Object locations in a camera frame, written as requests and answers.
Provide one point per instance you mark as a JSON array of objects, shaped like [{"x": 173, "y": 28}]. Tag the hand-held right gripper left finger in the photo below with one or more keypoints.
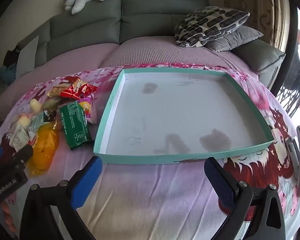
[{"x": 87, "y": 180}]

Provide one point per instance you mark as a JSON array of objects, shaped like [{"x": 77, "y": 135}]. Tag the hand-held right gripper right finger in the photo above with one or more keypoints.
[{"x": 218, "y": 182}]

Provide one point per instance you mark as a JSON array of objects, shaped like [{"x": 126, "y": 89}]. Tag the yellow bread packet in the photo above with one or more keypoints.
[{"x": 43, "y": 145}]

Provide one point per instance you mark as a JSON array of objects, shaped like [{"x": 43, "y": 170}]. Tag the purple cake roll packet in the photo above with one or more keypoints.
[{"x": 88, "y": 110}]

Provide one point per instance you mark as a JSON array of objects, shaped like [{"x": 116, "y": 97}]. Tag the teal shallow box tray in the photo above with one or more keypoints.
[{"x": 177, "y": 110}]

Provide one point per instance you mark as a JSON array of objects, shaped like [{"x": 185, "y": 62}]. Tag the pale green snack packet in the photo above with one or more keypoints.
[{"x": 38, "y": 123}]

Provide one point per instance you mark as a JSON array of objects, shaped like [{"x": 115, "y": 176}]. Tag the pink printed blanket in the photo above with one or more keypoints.
[{"x": 145, "y": 192}]

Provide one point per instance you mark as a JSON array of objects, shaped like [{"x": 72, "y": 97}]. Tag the beige cake packet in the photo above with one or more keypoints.
[{"x": 55, "y": 91}]

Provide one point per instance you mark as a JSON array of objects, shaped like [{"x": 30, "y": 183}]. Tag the blue bag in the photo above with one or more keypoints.
[{"x": 7, "y": 72}]

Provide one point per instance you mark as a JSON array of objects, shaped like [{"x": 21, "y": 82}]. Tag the red snack packet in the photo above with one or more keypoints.
[{"x": 77, "y": 88}]

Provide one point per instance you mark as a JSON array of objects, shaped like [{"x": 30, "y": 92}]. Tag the white cushion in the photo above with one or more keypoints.
[{"x": 27, "y": 57}]

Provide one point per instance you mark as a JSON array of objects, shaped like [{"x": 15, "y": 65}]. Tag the black bag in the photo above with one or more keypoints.
[{"x": 11, "y": 56}]

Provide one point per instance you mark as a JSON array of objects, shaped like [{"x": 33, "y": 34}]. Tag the black metal rack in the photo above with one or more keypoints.
[{"x": 293, "y": 92}]

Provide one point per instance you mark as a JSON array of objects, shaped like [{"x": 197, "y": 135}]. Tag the pink sofa cover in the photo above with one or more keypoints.
[{"x": 145, "y": 52}]

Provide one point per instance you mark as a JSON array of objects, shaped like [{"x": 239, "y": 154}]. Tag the grey pillow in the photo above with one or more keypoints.
[{"x": 240, "y": 38}]

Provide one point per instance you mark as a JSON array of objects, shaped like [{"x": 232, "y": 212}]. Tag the black white patterned pillow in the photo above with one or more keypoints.
[{"x": 207, "y": 25}]

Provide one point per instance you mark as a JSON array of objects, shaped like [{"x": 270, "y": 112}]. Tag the grey-green sofa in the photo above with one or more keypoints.
[{"x": 152, "y": 12}]

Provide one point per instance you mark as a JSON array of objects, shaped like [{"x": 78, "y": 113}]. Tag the dark door frame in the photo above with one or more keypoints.
[{"x": 287, "y": 55}]

